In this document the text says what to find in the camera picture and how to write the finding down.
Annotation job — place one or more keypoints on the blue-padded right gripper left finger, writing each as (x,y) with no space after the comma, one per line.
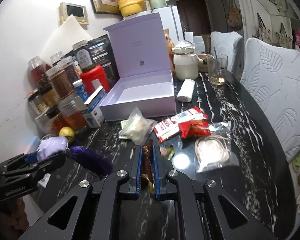
(126,182)

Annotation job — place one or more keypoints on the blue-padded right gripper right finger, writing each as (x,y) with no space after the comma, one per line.
(166,178)

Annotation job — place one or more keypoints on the small brown snack bar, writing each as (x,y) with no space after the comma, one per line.
(147,165)

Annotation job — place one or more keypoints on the purple fuzzy tassel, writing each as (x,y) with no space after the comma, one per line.
(91,160)

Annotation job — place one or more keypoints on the clear zip bag with contents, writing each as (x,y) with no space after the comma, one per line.
(137,129)

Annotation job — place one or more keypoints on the clear bag with string coil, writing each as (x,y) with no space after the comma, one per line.
(214,150)

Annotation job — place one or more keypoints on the red snack packet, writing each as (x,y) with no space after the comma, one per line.
(194,128)

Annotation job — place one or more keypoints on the red white sachet packet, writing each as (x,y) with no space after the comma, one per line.
(168,128)

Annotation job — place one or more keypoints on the lavender cloth pouch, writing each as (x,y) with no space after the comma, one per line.
(51,146)

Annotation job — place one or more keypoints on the yellow lemon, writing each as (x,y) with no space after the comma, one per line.
(68,133)

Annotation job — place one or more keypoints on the blue white carton box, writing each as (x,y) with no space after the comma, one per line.
(92,112)

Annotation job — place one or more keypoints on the glass jar amber liquid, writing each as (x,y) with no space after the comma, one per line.
(72,114)

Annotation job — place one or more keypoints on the white rolled towel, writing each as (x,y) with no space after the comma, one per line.
(186,91)

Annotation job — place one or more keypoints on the lavender open gift box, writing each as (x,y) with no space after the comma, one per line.
(143,64)

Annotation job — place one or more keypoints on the plastic jar red contents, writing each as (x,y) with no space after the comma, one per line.
(38,69)

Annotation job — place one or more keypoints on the plastic jar brown contents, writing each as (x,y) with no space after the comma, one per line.
(59,81)

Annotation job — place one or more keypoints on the small blue white bottle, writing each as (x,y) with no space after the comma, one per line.
(80,90)

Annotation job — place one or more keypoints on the red plastic stool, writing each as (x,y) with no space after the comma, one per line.
(92,75)

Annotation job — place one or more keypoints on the cream ceramic lidded jar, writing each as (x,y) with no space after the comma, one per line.
(185,61)

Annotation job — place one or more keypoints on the beige ceramic bowl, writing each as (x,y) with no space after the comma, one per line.
(202,63)

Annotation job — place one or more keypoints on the clear drinking glass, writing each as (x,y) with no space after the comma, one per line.
(217,67)

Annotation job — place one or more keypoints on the black snack pouch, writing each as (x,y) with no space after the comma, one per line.
(102,54)

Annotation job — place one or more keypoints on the dark tea jar white label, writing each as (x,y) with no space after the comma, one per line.
(83,56)

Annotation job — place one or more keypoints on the white cardboard box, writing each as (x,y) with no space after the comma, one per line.
(197,41)

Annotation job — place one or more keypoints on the far white quilted chair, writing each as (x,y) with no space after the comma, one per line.
(232,45)

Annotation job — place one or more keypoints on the white quilted chair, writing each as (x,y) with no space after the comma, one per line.
(272,77)
(232,45)

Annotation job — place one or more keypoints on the white foam board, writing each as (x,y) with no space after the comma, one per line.
(64,37)

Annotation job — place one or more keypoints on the near white quilted chair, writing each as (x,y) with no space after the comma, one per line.
(272,77)

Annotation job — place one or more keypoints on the white refrigerator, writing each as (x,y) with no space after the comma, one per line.
(170,19)

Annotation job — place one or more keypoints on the dark wooden door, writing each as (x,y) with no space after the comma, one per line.
(194,16)

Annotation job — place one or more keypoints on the yellow enamel pot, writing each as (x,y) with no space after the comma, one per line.
(130,7)

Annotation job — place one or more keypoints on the wall intercom monitor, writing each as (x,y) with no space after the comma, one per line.
(78,11)

